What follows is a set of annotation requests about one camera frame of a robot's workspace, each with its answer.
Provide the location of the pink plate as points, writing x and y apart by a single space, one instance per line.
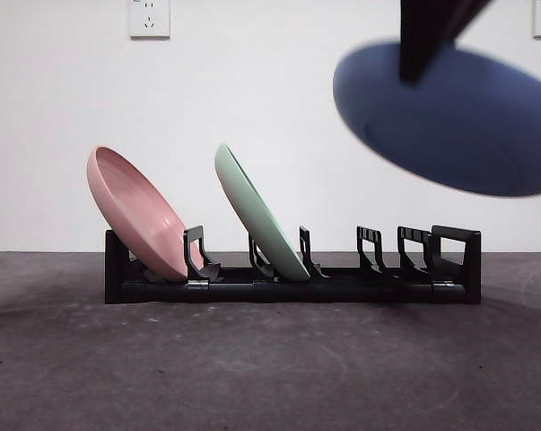
140 215

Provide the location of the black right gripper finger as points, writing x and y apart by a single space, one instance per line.
413 40
467 13

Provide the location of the pale green plate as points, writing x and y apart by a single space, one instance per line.
256 215

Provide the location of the blue plate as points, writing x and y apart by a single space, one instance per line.
454 130

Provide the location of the black plastic dish rack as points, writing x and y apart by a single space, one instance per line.
342 289

